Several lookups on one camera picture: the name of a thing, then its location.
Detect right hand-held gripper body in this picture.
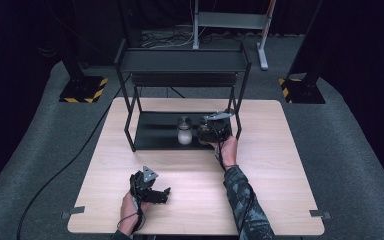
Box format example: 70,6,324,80
197,111,236,145

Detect bundle of floor cables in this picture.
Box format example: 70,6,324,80
139,29,236,50

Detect person's left hand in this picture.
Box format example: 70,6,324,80
118,191,153,236

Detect grey table bracket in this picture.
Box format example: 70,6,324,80
309,209,333,220
61,205,86,220

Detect person's right hand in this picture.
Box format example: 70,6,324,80
209,134,239,168

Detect black metal shelf rack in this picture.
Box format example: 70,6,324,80
114,39,253,153

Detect long black floor cable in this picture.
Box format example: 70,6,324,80
15,74,131,240

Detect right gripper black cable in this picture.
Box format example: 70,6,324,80
213,126,258,234

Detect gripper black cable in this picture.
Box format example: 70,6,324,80
213,126,258,234
116,196,147,234

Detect glass jar with white powder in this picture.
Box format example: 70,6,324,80
176,115,194,146

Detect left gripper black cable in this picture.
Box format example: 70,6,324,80
116,196,147,234

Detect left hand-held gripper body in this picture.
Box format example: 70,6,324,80
129,165,159,204

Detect black metal floor stand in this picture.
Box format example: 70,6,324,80
58,0,109,104
278,0,328,104

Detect grey metal frame stand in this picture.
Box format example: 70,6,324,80
192,0,278,71

